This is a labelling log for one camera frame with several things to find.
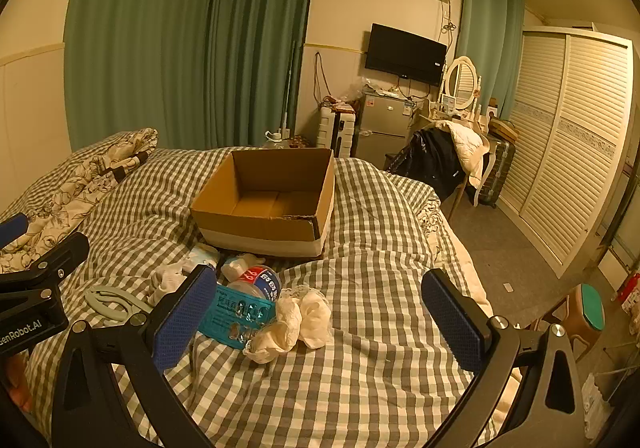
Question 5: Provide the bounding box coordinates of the silver small fridge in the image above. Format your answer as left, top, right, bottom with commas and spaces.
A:
354, 93, 416, 162

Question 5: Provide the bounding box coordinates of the white vanity table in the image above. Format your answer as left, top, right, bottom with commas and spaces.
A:
412, 101, 493, 140

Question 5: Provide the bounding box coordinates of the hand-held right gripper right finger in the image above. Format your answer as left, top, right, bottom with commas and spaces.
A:
421, 269, 587, 448

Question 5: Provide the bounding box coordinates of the wooden stool green seat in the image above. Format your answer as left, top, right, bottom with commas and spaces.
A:
542, 283, 606, 362

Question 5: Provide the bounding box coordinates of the red canister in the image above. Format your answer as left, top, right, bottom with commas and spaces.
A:
617, 272, 640, 307

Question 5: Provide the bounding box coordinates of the large clear water jug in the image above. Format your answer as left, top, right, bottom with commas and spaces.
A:
262, 128, 296, 149

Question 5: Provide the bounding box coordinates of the pale tissue pack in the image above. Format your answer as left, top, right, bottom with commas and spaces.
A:
187, 243, 221, 274

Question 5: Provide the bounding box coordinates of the white pole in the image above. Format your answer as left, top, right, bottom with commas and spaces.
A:
280, 42, 296, 139

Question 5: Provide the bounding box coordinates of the cardboard box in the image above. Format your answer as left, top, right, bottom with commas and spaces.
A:
190, 148, 336, 259

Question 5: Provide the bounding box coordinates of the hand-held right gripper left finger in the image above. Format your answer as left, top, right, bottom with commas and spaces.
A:
51, 264, 218, 448

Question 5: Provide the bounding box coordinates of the pale green plastic hanger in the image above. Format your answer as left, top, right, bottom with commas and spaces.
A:
84, 285, 151, 324

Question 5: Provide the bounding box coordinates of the narrow green curtain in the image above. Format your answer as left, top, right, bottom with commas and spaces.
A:
202, 0, 321, 150

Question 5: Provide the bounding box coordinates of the brown bag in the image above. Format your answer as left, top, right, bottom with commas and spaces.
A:
487, 118, 521, 142

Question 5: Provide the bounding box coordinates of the hanging dark cable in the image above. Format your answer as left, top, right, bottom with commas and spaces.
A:
312, 52, 329, 102

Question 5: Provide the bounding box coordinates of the clear plastic bottle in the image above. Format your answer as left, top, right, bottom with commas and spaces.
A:
226, 264, 284, 304

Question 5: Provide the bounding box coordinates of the white padded jacket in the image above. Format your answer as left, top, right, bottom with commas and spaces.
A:
439, 121, 489, 207

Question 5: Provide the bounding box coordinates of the white louvred wardrobe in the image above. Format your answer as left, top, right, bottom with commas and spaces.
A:
497, 26, 636, 280

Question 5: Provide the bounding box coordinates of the wide green curtain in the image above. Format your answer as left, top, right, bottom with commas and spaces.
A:
64, 0, 224, 152

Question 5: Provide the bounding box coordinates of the white tissue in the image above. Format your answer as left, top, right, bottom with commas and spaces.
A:
243, 288, 334, 365

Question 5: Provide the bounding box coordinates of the black jacket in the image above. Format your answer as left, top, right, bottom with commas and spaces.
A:
387, 128, 464, 202

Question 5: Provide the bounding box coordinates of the white ribbed suitcase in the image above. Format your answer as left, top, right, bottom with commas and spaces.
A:
316, 107, 359, 159

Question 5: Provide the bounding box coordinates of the white plastic bag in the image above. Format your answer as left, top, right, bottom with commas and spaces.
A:
582, 370, 616, 435

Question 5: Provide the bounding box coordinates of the floral quilt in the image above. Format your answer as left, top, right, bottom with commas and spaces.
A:
0, 128, 160, 275

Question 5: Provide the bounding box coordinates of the white sock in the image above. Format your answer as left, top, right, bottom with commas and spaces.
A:
147, 262, 189, 305

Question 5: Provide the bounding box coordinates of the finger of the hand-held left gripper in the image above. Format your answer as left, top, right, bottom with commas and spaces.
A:
0, 212, 30, 246
0, 231, 91, 314

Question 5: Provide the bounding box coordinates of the oval white vanity mirror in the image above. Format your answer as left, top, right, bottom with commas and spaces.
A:
444, 57, 482, 112

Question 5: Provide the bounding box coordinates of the dark hard suitcase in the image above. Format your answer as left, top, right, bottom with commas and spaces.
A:
476, 133, 516, 209

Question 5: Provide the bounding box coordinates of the black wall television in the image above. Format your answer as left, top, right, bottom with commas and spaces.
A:
364, 23, 448, 87

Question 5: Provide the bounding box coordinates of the teal window curtain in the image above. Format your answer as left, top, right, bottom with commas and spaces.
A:
452, 0, 526, 122

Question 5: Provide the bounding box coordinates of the small white plush toy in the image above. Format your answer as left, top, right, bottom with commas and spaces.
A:
221, 253, 267, 280

